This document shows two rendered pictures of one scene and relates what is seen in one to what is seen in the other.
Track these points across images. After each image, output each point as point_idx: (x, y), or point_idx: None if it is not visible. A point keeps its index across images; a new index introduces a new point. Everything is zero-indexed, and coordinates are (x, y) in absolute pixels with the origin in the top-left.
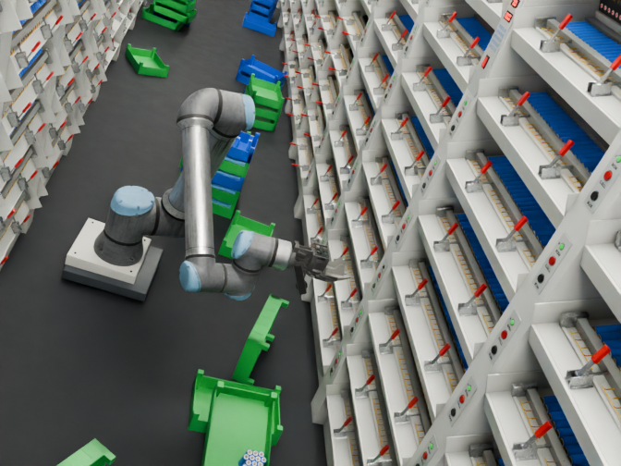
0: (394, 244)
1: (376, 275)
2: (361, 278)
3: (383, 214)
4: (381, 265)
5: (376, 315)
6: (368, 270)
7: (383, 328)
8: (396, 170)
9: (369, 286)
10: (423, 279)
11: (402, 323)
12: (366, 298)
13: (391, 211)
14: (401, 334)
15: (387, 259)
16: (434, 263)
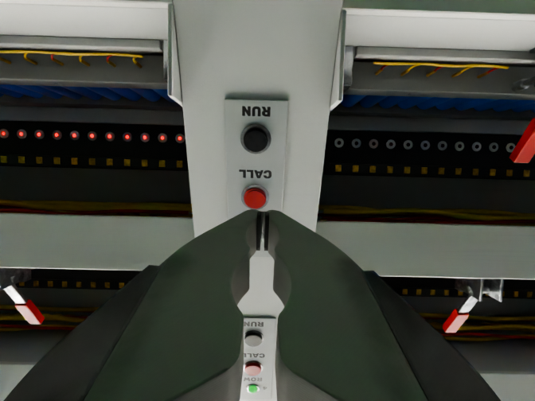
0: (267, 310)
1: (291, 169)
2: (494, 17)
3: (496, 299)
4: (292, 218)
5: (156, 22)
6: (530, 39)
7: (67, 29)
8: (527, 381)
9: (326, 85)
10: (37, 321)
11: (97, 87)
12: (290, 24)
13: (462, 308)
14: (28, 81)
15: (261, 262)
16: (0, 393)
